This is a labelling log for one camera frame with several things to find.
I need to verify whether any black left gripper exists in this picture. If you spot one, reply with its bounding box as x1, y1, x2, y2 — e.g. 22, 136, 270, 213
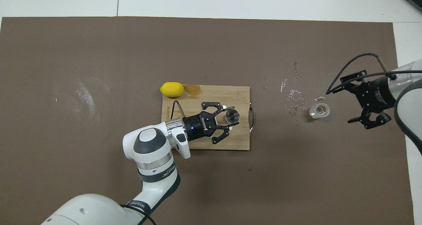
182, 102, 239, 145

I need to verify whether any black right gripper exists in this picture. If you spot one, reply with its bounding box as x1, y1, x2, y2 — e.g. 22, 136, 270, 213
333, 70, 396, 130

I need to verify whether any steel double jigger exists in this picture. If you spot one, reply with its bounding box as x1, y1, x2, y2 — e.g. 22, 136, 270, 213
224, 109, 240, 124

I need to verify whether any small clear glass cup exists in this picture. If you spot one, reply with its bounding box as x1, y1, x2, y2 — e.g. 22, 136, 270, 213
309, 103, 331, 119

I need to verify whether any bamboo cutting board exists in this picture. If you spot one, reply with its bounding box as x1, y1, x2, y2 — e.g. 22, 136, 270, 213
160, 85, 255, 151

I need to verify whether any yellow lemon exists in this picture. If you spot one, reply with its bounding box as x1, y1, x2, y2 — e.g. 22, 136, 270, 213
160, 82, 184, 97

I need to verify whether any brown table mat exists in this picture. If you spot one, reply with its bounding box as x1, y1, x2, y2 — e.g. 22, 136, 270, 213
0, 16, 415, 225

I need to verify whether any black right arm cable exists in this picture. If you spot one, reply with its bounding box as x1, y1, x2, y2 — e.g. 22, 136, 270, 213
326, 53, 422, 95

